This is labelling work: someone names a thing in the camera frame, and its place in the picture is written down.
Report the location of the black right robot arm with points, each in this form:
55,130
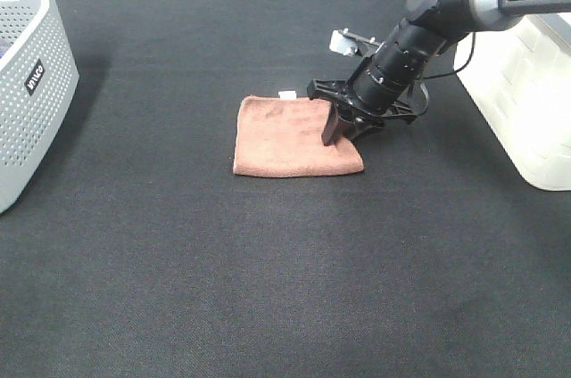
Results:
392,68

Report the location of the brown towel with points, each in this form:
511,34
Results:
282,138

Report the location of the black table mat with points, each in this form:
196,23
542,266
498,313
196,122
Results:
136,252

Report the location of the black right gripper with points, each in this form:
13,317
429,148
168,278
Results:
367,119

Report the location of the white storage box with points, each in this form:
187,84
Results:
519,79

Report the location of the grey perforated laundry basket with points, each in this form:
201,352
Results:
39,77

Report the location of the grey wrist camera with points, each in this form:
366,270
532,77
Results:
346,43

